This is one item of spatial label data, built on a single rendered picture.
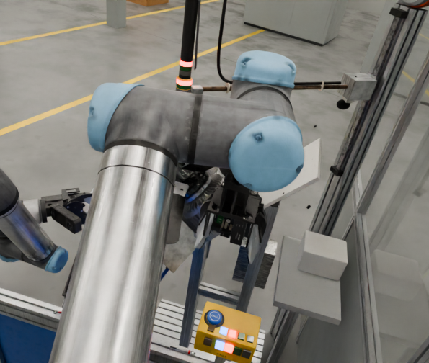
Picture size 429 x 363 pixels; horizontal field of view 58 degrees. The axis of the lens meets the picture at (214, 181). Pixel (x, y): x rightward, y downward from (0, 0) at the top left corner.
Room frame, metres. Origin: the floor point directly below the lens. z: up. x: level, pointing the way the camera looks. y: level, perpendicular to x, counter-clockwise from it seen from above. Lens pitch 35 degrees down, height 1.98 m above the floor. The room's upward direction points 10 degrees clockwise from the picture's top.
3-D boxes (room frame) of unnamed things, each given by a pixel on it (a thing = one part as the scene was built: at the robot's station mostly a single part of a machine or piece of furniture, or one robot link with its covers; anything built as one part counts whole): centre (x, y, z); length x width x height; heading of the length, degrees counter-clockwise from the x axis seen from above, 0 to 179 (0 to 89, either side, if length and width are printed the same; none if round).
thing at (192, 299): (1.15, 0.01, 0.46); 0.09 x 0.04 x 0.91; 171
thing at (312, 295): (1.06, -0.43, 0.85); 0.36 x 0.24 x 0.03; 171
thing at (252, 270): (1.12, -0.22, 0.58); 0.09 x 0.04 x 1.15; 171
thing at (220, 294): (1.13, -0.11, 0.56); 0.19 x 0.04 x 0.04; 81
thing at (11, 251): (0.77, 0.55, 1.08); 0.11 x 0.08 x 0.11; 76
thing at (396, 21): (1.33, -0.48, 1.48); 0.05 x 0.03 x 0.62; 26
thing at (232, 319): (0.63, -0.11, 1.02); 0.16 x 0.10 x 0.11; 81
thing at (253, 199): (0.47, -0.04, 1.62); 0.09 x 0.08 x 0.12; 171
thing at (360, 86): (1.31, -0.43, 1.54); 0.10 x 0.07 x 0.08; 116
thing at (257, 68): (0.47, -0.04, 1.78); 0.09 x 0.08 x 0.11; 4
